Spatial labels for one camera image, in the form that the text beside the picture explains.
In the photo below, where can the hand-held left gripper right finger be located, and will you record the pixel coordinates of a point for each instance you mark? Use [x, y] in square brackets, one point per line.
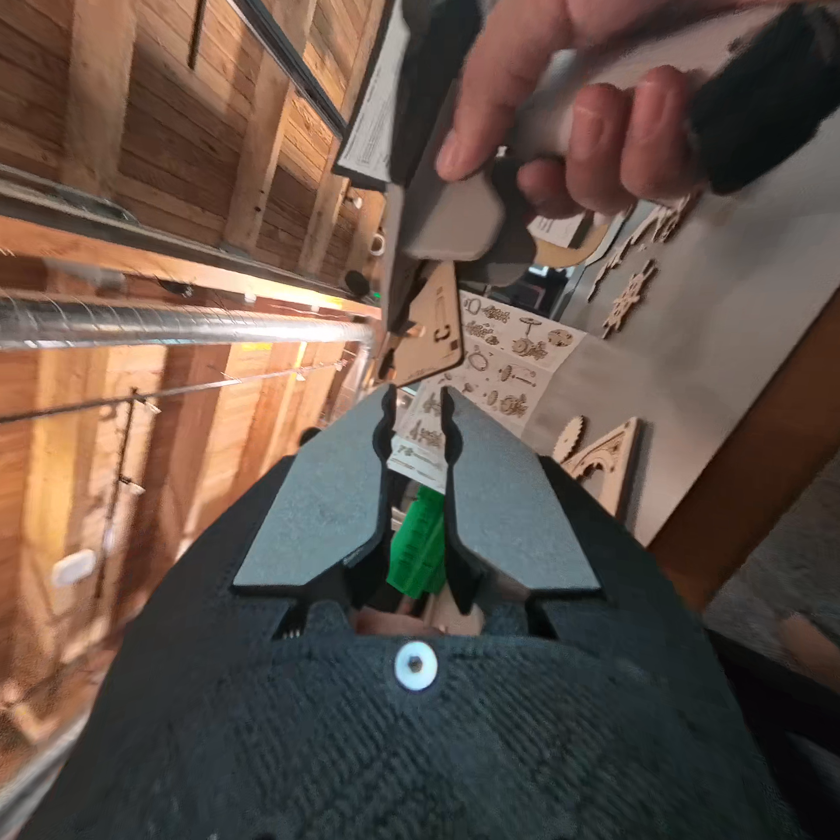
[525, 518]

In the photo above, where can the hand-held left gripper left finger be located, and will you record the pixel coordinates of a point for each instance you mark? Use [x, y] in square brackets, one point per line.
[308, 518]

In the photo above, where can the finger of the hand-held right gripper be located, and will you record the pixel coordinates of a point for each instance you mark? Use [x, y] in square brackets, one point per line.
[392, 275]

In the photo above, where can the large wooden parts sheet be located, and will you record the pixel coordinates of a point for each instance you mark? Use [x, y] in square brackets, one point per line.
[426, 354]

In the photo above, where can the person's right hand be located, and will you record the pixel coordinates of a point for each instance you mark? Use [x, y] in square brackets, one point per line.
[512, 59]

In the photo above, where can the black ceiling lamp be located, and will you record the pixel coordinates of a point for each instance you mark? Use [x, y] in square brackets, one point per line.
[356, 281]

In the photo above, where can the large wooden gear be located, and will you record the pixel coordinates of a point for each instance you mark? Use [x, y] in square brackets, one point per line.
[569, 436]

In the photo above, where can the wooden sheet with oval cutout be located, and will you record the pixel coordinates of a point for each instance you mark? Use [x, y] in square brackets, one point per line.
[610, 472]

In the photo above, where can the green plastic bin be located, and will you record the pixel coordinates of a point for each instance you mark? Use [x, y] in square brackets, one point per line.
[417, 544]

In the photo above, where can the folded assembly instruction leaflet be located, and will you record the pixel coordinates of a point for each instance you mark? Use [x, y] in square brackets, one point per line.
[512, 367]

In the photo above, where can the instruction board on stand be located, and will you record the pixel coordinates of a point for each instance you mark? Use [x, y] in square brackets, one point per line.
[590, 243]

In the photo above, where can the wooden ship wheel part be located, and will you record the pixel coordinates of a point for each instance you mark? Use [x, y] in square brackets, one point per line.
[630, 298]

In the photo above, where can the white ceiling device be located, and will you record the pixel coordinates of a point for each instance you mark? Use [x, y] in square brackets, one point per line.
[73, 569]

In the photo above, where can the long silver ventilation duct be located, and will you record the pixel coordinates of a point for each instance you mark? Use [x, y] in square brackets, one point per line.
[164, 325]

